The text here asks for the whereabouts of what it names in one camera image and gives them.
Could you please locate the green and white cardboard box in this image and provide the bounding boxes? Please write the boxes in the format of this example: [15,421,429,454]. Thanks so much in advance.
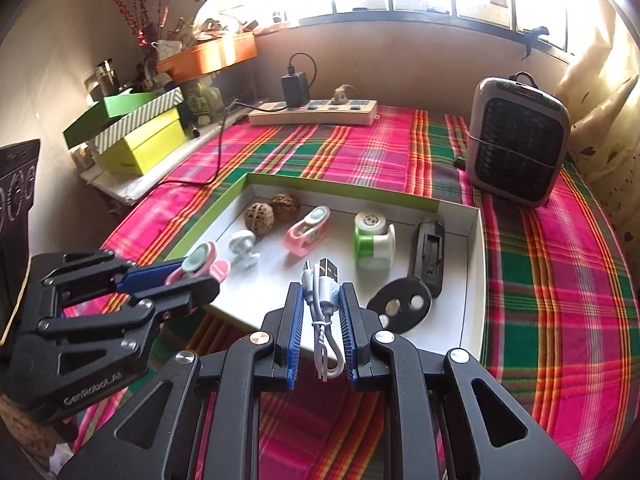
[162,172,488,366]

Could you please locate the yellow-green cardboard box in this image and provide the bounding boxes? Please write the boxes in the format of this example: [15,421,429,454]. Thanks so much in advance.
[95,107,190,176]

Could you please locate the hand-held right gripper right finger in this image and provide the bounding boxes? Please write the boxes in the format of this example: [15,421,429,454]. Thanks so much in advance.
[339,282,583,480]

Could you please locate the cream curtain with hearts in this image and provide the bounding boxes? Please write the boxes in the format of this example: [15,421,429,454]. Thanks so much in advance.
[552,0,640,241]

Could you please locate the green and white spool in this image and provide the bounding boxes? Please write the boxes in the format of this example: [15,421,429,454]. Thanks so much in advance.
[354,225,397,271]

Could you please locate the pink plastic clip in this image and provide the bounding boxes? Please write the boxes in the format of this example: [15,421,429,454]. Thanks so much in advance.
[162,241,232,317]

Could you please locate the brown wrinkled walnut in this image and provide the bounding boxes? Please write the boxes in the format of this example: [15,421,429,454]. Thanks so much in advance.
[270,194,301,222]
[245,202,276,236]

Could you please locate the pink tape dispenser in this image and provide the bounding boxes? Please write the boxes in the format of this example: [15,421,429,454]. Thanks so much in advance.
[284,205,332,256]

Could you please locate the black charger adapter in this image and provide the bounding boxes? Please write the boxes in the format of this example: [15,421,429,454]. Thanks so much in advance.
[281,72,311,108]

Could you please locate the red berry branches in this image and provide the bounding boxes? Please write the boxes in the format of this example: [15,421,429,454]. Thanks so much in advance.
[102,0,176,56]

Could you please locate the white USB cable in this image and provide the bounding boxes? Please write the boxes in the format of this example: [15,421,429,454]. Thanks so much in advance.
[301,256,346,382]

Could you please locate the green box lid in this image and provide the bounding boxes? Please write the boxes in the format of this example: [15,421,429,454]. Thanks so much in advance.
[62,91,166,148]

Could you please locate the black window latch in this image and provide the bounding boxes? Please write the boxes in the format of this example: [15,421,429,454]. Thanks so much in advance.
[520,25,551,56]

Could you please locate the orange plastic tray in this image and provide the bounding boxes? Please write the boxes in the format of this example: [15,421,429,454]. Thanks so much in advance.
[156,32,258,83]

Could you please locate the beige power strip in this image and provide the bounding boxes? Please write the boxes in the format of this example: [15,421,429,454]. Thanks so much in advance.
[248,99,378,127]

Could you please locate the pile of small packets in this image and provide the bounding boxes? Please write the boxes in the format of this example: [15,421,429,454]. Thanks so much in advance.
[150,0,261,56]

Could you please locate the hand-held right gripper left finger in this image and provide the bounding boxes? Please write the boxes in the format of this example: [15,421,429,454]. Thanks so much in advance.
[57,282,306,480]

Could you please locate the black charger with cable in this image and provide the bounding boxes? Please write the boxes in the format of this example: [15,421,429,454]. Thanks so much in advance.
[152,52,318,188]

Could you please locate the shiny metal jar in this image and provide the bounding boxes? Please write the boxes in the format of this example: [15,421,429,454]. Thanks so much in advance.
[85,60,121,101]

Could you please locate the green figurine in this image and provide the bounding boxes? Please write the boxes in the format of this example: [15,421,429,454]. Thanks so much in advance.
[187,80,223,126]

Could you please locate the pink green plaid tablecloth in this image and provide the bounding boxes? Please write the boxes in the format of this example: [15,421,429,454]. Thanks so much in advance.
[75,105,628,480]

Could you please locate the black plastic clip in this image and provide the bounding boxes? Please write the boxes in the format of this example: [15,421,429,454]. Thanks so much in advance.
[409,217,447,298]

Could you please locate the grey portable heater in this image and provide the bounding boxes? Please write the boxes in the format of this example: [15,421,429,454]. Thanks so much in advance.
[465,72,572,208]

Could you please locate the striped grey white box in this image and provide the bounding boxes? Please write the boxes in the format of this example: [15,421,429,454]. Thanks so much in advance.
[95,87,185,153]

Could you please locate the white mushroom-shaped knob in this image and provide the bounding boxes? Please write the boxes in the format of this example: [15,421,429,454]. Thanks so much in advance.
[228,230,262,267]

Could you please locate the black disc with holes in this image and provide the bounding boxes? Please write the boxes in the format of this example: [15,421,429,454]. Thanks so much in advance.
[366,277,432,332]

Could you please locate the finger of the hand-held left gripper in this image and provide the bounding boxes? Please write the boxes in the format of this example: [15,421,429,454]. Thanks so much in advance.
[30,250,188,291]
[35,277,221,341]

